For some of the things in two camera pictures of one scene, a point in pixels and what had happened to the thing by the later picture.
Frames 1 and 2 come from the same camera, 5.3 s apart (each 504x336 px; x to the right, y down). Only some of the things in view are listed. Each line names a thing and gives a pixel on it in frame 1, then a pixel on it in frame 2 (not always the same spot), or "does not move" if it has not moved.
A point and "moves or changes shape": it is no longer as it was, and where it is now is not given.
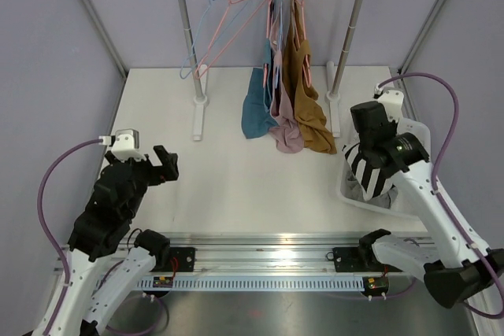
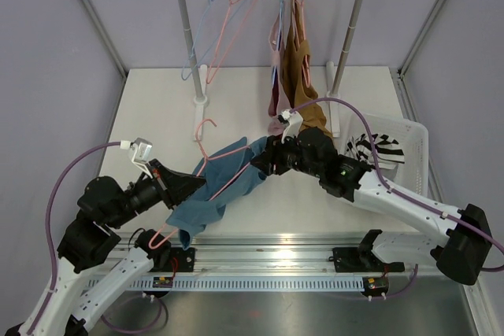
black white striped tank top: x=373 y=182 moves or changes shape
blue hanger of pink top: x=280 y=43 does not move
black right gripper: x=394 y=125 to x=273 y=154
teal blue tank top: x=257 y=120 to x=228 y=176
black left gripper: x=160 y=173 to x=174 y=186
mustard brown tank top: x=309 y=120 does not move
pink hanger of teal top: x=269 y=0 to x=161 y=241
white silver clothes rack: x=332 y=96 does not move
